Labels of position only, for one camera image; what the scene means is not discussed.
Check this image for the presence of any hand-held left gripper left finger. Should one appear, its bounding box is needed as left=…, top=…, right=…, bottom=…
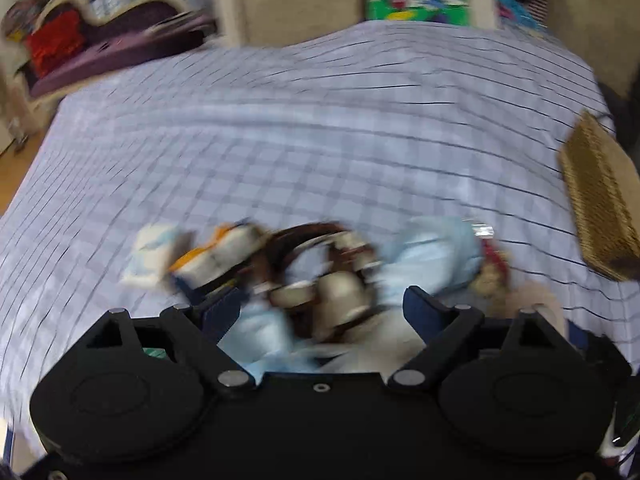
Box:
left=80, top=287, right=256, bottom=397

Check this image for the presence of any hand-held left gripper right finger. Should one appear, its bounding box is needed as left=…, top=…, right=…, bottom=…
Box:
left=387, top=285, right=576, bottom=393

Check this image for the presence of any orange white pouch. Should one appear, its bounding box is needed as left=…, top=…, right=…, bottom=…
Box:
left=170, top=220, right=273, bottom=293

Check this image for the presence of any brown plush toy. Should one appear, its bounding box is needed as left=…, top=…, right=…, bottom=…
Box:
left=470, top=237, right=566, bottom=321

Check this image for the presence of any white blue tissue pack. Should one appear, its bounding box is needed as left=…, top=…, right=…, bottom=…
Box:
left=120, top=222, right=183, bottom=291

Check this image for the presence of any brown woven basket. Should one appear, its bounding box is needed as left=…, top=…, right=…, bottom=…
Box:
left=557, top=110, right=640, bottom=282

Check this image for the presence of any blue checked bedsheet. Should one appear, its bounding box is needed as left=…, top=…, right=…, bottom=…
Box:
left=0, top=20, right=640, bottom=421

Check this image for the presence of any purple sofa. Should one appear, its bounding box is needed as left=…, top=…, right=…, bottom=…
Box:
left=0, top=0, right=218, bottom=111

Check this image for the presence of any red cushion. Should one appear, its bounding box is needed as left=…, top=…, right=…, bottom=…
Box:
left=26, top=10, right=83, bottom=78

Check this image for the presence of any brown beige strap bag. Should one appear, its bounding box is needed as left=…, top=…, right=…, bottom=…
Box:
left=250, top=222, right=386, bottom=343

